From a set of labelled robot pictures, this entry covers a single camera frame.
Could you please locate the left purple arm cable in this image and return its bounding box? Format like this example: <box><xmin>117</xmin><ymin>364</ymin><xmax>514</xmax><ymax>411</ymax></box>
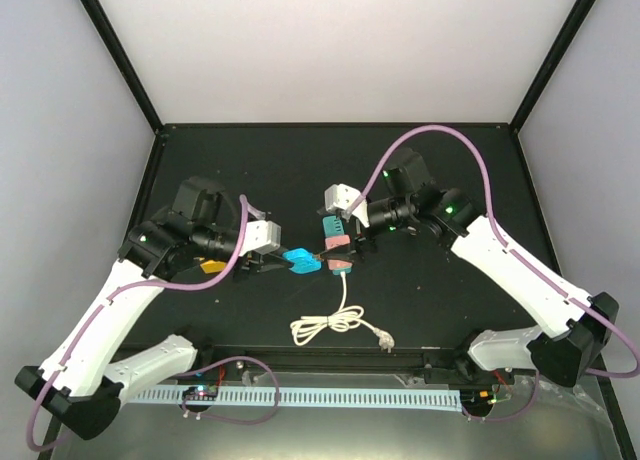
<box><xmin>25</xmin><ymin>194</ymin><xmax>281</xmax><ymax>453</ymax></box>

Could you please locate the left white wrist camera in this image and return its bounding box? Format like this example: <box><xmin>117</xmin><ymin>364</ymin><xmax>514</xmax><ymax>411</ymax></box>
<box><xmin>240</xmin><ymin>220</ymin><xmax>281</xmax><ymax>256</ymax></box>

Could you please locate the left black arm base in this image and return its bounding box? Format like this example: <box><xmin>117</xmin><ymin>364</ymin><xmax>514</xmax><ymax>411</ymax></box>
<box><xmin>169</xmin><ymin>328</ymin><xmax>251</xmax><ymax>387</ymax></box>

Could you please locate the blue cube plug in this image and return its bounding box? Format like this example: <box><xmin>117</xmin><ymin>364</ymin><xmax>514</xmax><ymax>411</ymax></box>
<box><xmin>282</xmin><ymin>248</ymin><xmax>322</xmax><ymax>275</ymax></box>

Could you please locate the pink cube socket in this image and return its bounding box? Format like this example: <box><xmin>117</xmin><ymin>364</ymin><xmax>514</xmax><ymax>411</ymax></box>
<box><xmin>325</xmin><ymin>234</ymin><xmax>352</xmax><ymax>275</ymax></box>

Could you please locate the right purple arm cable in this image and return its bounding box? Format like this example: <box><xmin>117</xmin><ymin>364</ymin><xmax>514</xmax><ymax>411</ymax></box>
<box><xmin>351</xmin><ymin>124</ymin><xmax>640</xmax><ymax>423</ymax></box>

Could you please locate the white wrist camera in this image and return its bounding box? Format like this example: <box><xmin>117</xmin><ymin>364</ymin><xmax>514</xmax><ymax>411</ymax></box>
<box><xmin>324</xmin><ymin>184</ymin><xmax>370</xmax><ymax>228</ymax></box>
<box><xmin>240</xmin><ymin>220</ymin><xmax>281</xmax><ymax>256</ymax></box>

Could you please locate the teal plug adapter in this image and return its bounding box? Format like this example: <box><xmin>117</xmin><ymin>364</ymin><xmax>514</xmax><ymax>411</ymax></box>
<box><xmin>322</xmin><ymin>215</ymin><xmax>345</xmax><ymax>238</ymax></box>

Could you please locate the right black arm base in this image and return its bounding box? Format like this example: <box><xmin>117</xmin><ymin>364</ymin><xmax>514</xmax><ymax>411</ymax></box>
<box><xmin>422</xmin><ymin>348</ymin><xmax>514</xmax><ymax>388</ymax></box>

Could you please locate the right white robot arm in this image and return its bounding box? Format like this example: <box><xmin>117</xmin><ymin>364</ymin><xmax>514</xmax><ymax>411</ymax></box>
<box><xmin>325</xmin><ymin>148</ymin><xmax>619</xmax><ymax>387</ymax></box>

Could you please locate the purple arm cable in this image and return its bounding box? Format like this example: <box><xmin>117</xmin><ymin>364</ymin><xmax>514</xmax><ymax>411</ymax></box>
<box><xmin>25</xmin><ymin>194</ymin><xmax>281</xmax><ymax>453</ymax></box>
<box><xmin>351</xmin><ymin>124</ymin><xmax>640</xmax><ymax>423</ymax></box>

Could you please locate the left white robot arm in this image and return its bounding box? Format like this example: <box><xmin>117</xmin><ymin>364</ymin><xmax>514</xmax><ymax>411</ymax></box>
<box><xmin>15</xmin><ymin>177</ymin><xmax>282</xmax><ymax>440</ymax></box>

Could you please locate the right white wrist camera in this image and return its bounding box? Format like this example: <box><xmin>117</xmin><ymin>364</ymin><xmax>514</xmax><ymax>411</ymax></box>
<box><xmin>324</xmin><ymin>184</ymin><xmax>370</xmax><ymax>228</ymax></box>

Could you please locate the yellow cube socket adapter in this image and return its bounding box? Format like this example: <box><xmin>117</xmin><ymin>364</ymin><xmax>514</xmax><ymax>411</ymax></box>
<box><xmin>200</xmin><ymin>260</ymin><xmax>226</xmax><ymax>275</ymax></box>

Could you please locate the light blue cable duct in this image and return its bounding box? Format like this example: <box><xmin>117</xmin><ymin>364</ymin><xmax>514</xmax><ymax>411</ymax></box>
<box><xmin>131</xmin><ymin>385</ymin><xmax>462</xmax><ymax>413</ymax></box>

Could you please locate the white cube cable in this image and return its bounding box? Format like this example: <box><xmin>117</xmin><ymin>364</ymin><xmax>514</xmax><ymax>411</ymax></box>
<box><xmin>289</xmin><ymin>271</ymin><xmax>396</xmax><ymax>354</ymax></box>

